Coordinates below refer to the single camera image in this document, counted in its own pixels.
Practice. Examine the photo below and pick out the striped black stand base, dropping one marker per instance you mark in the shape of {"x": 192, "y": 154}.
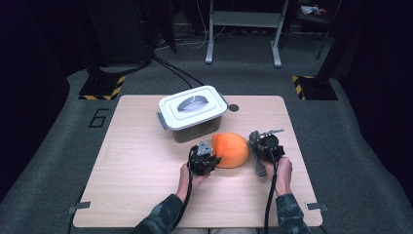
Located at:
{"x": 316, "y": 88}
{"x": 100, "y": 87}

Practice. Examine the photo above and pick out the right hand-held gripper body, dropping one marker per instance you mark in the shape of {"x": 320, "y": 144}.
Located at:
{"x": 271, "y": 149}

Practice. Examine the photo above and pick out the white metal stand frame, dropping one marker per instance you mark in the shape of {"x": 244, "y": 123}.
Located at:
{"x": 246, "y": 19}

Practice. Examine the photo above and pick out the dark metal rack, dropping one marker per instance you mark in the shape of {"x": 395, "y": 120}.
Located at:
{"x": 328, "y": 29}

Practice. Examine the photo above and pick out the white lidded storage box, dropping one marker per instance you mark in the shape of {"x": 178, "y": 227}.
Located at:
{"x": 207, "y": 112}

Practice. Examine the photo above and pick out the black equipment cabinet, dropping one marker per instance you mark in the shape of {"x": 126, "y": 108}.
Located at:
{"x": 123, "y": 32}

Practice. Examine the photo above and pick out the grey tape strip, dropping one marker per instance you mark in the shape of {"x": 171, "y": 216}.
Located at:
{"x": 316, "y": 206}
{"x": 79, "y": 207}

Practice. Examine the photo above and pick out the person's right hand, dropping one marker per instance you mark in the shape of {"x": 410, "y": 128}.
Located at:
{"x": 282, "y": 175}

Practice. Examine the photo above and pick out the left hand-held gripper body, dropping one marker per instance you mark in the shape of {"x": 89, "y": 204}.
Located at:
{"x": 201, "y": 162}

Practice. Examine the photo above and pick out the brown translucent storage box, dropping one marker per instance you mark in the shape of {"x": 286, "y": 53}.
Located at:
{"x": 191, "y": 133}

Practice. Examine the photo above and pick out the grey fluffy towel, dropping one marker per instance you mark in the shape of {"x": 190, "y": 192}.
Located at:
{"x": 254, "y": 138}

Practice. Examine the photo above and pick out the white and orange clutter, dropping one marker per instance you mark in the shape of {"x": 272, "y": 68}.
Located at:
{"x": 310, "y": 9}

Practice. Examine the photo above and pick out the dark round table hole cap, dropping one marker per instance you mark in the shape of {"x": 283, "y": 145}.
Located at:
{"x": 233, "y": 108}

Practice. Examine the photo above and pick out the person's left hand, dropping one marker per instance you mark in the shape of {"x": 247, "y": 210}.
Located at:
{"x": 188, "y": 183}

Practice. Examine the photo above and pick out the orange plush toy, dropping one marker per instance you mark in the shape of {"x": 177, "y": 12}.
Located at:
{"x": 232, "y": 149}

